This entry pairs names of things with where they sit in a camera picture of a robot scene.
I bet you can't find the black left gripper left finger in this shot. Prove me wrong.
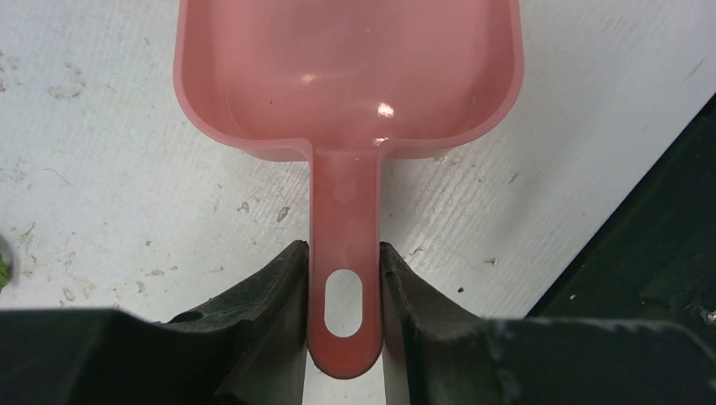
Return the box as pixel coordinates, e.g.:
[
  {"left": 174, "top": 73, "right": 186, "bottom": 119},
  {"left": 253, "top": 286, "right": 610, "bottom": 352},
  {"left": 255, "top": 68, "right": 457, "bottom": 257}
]
[{"left": 1, "top": 240, "right": 308, "bottom": 404}]

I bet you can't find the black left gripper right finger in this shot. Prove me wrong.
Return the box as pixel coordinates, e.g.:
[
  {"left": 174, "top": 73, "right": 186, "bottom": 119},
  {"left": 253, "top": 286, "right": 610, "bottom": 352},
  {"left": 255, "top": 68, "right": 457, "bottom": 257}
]
[{"left": 380, "top": 242, "right": 715, "bottom": 404}]

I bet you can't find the pink plastic dustpan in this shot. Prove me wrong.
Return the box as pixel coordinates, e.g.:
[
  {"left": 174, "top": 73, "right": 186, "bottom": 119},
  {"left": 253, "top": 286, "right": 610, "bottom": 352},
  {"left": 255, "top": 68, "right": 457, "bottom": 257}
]
[{"left": 173, "top": 1, "right": 524, "bottom": 379}]

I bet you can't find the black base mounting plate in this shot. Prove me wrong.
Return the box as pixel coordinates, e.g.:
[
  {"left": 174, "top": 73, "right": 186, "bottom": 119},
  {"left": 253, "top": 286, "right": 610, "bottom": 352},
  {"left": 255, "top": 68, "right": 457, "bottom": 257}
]
[{"left": 530, "top": 101, "right": 715, "bottom": 343}]

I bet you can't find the green paper scrap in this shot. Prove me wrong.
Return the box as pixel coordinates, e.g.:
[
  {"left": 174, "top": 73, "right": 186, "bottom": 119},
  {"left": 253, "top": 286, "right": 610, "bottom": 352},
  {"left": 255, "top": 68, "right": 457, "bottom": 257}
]
[{"left": 0, "top": 253, "right": 12, "bottom": 290}]

